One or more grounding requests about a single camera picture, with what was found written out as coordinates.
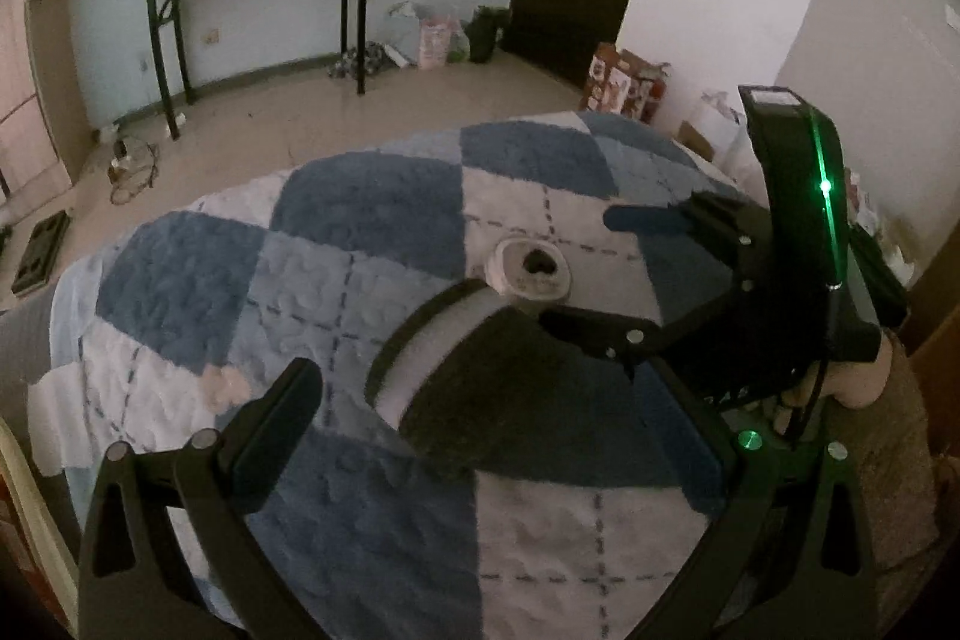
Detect white round container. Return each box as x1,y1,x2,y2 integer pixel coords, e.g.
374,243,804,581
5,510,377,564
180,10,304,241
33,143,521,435
483,236,573,307

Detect black white cylindrical object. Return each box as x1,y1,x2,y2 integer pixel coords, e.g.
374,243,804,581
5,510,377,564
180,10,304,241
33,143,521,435
364,280,661,487

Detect cream plastic basin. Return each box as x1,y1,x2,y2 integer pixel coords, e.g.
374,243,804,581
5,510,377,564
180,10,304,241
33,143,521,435
2,420,80,638

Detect printed cardboard box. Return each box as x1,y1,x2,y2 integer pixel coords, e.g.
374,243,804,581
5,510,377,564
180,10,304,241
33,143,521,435
579,42,670,125

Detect blue white checkered rug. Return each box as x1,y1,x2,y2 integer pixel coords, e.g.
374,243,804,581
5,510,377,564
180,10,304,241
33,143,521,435
28,112,731,638

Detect black bin by door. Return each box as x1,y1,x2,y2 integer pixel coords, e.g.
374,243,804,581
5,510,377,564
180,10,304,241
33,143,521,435
464,5,511,64

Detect pink bag on floor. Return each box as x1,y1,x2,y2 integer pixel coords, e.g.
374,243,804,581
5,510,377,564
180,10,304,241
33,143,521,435
418,16,457,70

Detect wooden wardrobe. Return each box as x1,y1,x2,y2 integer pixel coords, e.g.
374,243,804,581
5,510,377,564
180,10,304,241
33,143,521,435
2,0,91,223

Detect power strip with cable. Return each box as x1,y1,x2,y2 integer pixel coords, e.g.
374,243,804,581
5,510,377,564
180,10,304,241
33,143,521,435
107,136,160,206

